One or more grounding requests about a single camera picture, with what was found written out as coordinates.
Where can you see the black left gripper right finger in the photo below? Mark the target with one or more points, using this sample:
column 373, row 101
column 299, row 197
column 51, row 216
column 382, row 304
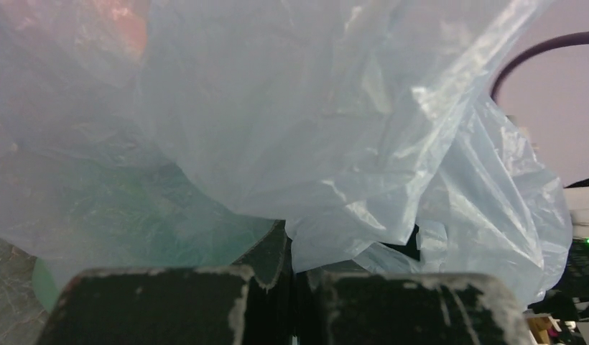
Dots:
column 364, row 308

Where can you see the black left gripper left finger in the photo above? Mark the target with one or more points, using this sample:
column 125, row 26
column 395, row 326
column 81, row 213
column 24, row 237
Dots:
column 203, row 305

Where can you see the green trash bin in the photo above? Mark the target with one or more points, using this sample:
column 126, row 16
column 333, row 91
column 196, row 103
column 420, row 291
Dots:
column 126, row 217

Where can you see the translucent blue trash bag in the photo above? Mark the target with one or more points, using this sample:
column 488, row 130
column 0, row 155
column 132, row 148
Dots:
column 364, row 125

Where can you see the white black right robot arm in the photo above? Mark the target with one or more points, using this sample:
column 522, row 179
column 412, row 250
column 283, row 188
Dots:
column 562, row 317

